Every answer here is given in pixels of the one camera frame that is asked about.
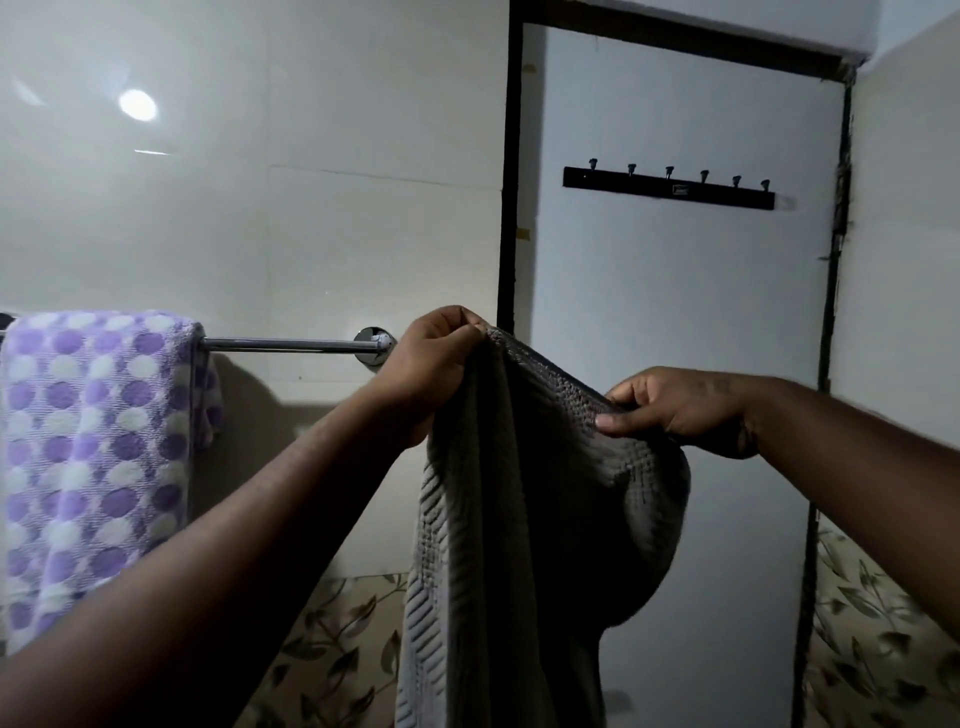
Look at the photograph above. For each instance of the black hook rack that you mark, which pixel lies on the black hook rack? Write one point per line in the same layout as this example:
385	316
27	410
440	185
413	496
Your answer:
667	187

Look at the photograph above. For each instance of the person's left forearm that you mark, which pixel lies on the person's left forearm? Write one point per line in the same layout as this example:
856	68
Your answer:
187	585

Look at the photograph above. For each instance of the person's right hand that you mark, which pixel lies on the person's right hand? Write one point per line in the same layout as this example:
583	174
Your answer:
686	409

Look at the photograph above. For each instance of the white door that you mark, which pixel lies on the white door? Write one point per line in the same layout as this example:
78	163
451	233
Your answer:
675	262
510	225

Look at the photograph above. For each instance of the person's left hand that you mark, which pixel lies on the person's left hand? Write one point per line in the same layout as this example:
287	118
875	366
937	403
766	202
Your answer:
431	367

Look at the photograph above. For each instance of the chrome towel bar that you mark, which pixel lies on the chrome towel bar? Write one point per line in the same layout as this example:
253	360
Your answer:
300	345

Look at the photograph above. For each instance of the person's right forearm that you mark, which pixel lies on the person's right forearm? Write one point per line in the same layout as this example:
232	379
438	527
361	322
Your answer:
862	487

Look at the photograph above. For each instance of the grey ribbed towel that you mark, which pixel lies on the grey ribbed towel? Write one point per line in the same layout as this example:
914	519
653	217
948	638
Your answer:
540	540

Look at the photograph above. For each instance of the purple dotted towel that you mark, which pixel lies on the purple dotted towel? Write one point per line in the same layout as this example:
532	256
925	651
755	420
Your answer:
97	465

